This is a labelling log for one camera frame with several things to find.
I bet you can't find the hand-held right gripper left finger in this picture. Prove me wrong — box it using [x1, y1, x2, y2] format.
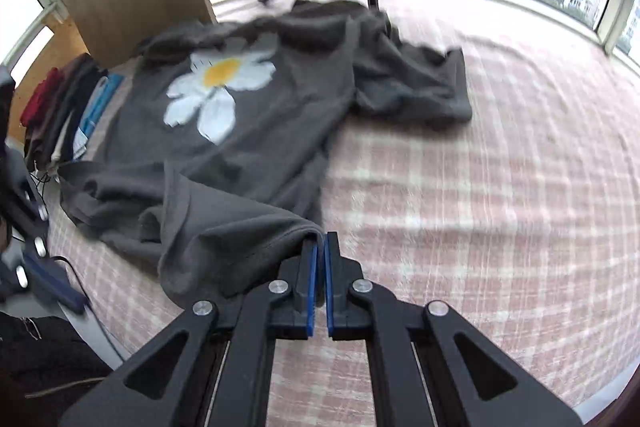
[59, 239, 321, 427]

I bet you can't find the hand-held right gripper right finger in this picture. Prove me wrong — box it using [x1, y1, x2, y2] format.
[325, 232, 584, 427]

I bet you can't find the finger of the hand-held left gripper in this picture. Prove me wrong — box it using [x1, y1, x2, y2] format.
[21, 249, 92, 314]

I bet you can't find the grey daisy print t-shirt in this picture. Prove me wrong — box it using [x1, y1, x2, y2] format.
[59, 0, 473, 308]

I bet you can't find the stack of folded clothes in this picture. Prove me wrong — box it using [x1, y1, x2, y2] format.
[20, 54, 126, 172]

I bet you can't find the person's dark clothing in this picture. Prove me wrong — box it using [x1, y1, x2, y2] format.
[0, 312, 113, 427]

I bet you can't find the pink plaid blanket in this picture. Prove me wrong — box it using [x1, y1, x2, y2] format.
[45, 0, 640, 427]

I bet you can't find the pine plank board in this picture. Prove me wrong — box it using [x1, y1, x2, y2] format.
[7, 19, 91, 142]

